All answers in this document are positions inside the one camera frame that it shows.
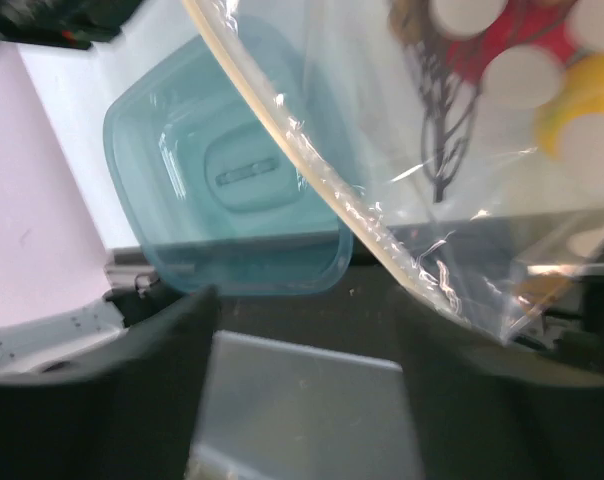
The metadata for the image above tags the clear polka dot zip bag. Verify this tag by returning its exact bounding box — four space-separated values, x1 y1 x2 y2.
185 1 604 343

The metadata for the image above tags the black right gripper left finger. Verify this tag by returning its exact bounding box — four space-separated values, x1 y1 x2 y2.
0 287 220 479

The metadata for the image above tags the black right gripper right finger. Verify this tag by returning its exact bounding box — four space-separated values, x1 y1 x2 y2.
398 311 604 479

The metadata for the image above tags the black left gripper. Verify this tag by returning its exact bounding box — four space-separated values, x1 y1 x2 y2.
0 0 143 50

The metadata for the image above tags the teal transparent plastic container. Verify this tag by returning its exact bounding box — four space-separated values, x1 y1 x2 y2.
103 38 353 296

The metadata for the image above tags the aluminium front frame rail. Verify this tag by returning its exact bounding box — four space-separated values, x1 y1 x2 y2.
104 249 158 291

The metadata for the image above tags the yellow fake lemon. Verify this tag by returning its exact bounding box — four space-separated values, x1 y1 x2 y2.
533 54 604 157

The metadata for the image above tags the red fake food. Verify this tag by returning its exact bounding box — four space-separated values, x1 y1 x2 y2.
446 1 577 85

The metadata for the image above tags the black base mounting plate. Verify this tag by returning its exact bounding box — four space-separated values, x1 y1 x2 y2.
161 232 604 369

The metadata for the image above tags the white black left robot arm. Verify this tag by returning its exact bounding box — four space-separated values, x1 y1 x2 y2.
0 1 139 375

